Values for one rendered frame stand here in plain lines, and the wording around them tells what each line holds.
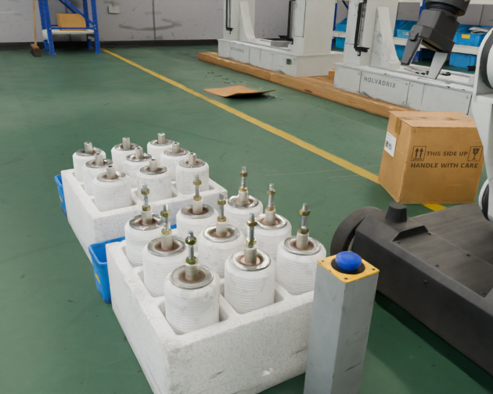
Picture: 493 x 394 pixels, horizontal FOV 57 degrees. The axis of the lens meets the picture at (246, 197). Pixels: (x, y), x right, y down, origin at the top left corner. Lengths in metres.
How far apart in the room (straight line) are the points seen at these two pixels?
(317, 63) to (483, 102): 3.24
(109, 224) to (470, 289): 0.85
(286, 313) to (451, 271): 0.37
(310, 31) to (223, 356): 3.55
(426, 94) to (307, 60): 1.42
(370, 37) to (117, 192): 2.69
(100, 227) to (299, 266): 0.56
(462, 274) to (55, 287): 0.97
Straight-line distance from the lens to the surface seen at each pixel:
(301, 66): 4.14
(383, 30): 3.59
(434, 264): 1.06
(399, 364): 1.07
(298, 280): 0.90
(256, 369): 0.91
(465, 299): 1.00
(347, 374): 0.85
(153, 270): 0.88
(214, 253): 0.92
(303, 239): 0.90
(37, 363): 1.08
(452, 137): 1.80
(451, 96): 2.94
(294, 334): 0.91
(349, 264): 0.72
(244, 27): 5.27
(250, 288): 0.83
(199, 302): 0.78
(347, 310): 0.74
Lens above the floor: 0.70
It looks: 23 degrees down
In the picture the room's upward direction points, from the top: 2 degrees clockwise
